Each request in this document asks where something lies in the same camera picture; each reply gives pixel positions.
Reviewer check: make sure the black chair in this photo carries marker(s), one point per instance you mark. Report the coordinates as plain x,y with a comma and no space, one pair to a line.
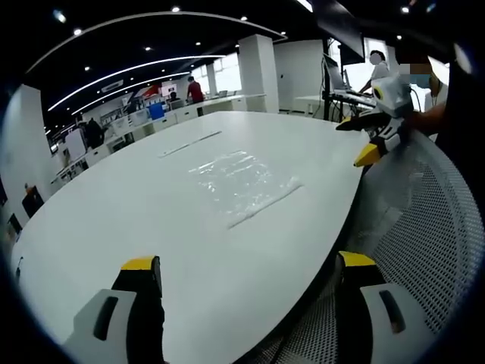
32,203

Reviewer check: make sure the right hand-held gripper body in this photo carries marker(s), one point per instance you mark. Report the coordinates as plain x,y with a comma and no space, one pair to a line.
394,96

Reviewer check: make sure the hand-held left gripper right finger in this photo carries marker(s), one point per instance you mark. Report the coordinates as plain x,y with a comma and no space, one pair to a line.
394,314

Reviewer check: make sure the white square pillar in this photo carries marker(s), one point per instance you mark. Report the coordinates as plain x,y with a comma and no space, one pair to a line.
257,72

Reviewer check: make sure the black standing desk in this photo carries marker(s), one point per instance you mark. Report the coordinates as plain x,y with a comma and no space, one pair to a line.
348,100

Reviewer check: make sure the transparent food packaging bag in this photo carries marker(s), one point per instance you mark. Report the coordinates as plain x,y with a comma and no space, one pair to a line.
242,186

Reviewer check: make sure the blue box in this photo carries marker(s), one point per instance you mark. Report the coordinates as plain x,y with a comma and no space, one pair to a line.
156,111

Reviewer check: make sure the grey laptop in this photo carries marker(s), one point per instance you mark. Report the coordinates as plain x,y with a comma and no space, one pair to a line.
335,76

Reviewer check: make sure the blue face mask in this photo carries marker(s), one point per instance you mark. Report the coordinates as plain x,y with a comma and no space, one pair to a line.
421,81

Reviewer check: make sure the person's dark upper body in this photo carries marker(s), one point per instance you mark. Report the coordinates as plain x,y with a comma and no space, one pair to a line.
462,113

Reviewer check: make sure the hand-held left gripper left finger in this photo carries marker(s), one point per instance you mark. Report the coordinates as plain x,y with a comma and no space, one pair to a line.
94,326

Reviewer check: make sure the black monitor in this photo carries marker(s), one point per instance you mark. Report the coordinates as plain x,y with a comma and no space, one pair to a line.
341,30

